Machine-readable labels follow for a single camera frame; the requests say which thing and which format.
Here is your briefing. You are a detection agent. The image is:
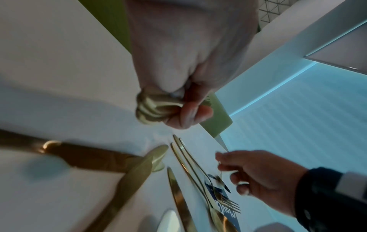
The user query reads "round purple sticker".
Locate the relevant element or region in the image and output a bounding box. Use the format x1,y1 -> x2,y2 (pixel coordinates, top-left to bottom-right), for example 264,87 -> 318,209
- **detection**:
205,174 -> 243,232

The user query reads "white table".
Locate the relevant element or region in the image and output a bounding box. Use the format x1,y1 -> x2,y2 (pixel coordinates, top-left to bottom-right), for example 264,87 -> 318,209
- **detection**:
0,0 -> 276,232

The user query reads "person's left hand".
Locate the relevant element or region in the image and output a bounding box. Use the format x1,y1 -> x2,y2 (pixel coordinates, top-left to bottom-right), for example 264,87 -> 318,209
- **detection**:
126,0 -> 260,130

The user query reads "person's right hand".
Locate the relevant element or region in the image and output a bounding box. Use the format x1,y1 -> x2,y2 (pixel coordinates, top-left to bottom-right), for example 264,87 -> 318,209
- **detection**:
215,149 -> 310,217

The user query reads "pale window blind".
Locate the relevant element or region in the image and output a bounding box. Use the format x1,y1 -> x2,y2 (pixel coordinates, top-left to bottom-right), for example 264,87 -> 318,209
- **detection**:
218,61 -> 367,232

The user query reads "green upholstered bench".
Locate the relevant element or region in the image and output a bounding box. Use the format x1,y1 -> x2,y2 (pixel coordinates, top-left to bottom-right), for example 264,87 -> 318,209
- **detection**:
77,0 -> 234,139

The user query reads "wire mesh panel green frame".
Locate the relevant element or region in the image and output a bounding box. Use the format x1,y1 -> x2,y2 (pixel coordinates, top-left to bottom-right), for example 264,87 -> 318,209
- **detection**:
258,0 -> 290,23

